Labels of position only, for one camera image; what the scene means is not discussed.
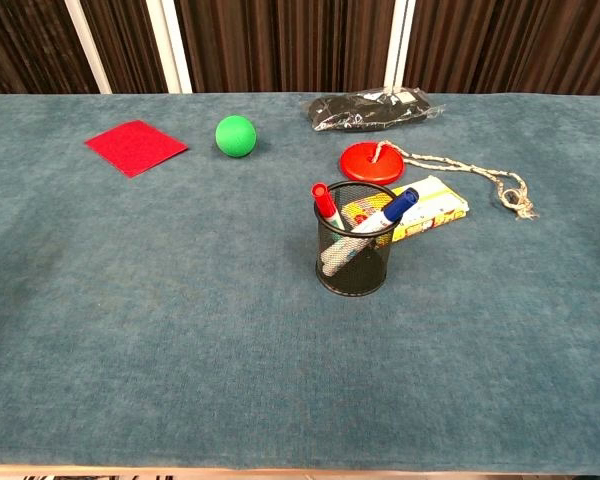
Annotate blue-green velvet tablecloth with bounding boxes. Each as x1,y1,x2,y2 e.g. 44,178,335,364
0,92,600,476

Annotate red felt square cloth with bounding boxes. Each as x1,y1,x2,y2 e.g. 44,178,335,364
84,119,189,179

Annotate white aluminium frame post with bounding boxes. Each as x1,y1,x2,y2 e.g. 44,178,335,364
63,0,113,95
145,0,194,95
383,0,411,95

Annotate yellow printed cardboard box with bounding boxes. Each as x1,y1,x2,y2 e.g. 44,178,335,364
341,175,470,247

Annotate green ball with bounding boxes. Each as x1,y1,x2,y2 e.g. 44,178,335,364
215,115,258,159

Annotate red cap marker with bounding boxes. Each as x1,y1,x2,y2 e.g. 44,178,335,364
311,182,355,241

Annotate dark brown slatted curtain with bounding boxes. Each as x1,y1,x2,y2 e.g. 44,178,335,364
0,0,600,95

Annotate beige braided rope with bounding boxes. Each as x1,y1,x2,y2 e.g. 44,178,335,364
367,140,539,221

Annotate black mesh pen holder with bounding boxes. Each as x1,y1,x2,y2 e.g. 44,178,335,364
313,180,399,298

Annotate black item in plastic bag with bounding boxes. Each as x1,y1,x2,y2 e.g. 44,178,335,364
302,87,446,133

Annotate red plastic disc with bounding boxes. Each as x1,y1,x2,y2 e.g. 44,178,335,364
339,141,406,183

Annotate blue cap marker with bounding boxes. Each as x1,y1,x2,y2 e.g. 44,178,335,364
320,187,420,277

